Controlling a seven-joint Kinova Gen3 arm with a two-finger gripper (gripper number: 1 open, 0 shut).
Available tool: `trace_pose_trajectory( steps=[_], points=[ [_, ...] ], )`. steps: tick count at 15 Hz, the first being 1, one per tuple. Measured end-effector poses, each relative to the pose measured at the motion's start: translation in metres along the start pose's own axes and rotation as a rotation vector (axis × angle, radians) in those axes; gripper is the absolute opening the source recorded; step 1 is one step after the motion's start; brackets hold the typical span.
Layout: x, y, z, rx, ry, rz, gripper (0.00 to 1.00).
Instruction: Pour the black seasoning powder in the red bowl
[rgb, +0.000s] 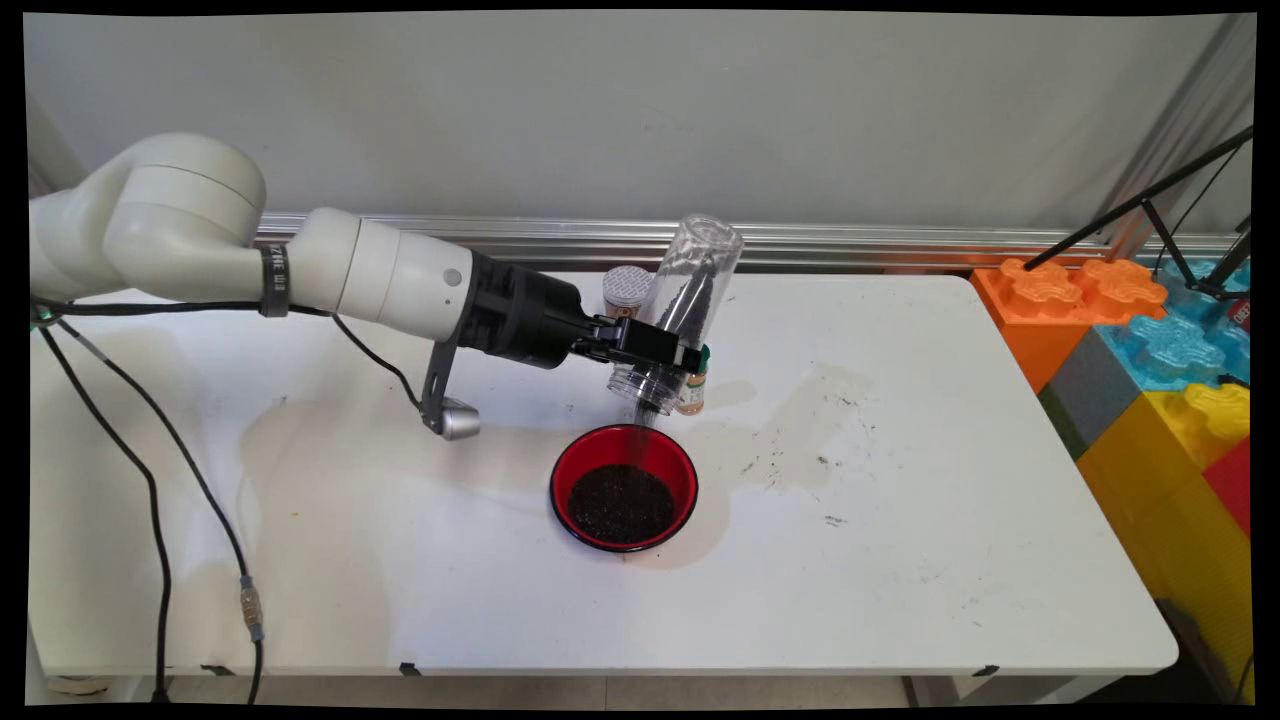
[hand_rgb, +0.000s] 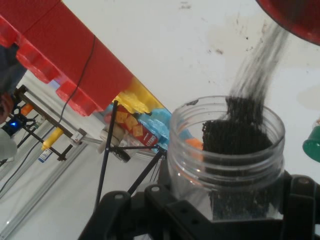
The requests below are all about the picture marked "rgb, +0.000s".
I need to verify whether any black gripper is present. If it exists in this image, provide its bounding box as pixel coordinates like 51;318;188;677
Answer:
461;249;704;377

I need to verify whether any tall clear plastic jar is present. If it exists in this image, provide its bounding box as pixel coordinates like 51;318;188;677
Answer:
607;213;747;417

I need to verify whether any spice jar with printed lid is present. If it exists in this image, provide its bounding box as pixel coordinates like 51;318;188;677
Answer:
602;264;657;322

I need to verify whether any green capped spice bottle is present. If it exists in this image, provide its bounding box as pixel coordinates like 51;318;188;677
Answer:
675;343;713;417

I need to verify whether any red bowl with black rim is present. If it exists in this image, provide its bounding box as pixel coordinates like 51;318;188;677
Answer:
549;423;701;554

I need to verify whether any orange building block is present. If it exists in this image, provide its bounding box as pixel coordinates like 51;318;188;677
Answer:
970;257;1169;394

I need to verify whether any grey building block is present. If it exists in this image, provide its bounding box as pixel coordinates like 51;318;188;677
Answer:
1037;328;1142;462

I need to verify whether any black tripod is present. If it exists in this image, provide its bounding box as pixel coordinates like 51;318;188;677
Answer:
1022;127;1256;303

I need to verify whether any light blue building block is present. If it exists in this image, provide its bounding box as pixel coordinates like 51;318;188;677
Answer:
1093;255;1254;394

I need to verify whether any large red building block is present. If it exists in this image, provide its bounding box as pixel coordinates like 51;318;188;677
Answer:
1203;438;1254;539

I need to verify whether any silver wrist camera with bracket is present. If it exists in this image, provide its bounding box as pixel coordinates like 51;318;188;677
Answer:
419;335;483;443

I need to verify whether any aluminium rail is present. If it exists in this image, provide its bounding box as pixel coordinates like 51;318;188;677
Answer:
255;210;1241;274

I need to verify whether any black velcro strap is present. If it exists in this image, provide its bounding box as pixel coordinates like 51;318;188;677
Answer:
257;242;294;320

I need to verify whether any black cable with metal connector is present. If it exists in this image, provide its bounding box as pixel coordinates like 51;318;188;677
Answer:
30;298;427;706

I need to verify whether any plain black cable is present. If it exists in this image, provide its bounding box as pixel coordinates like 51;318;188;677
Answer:
30;298;173;706

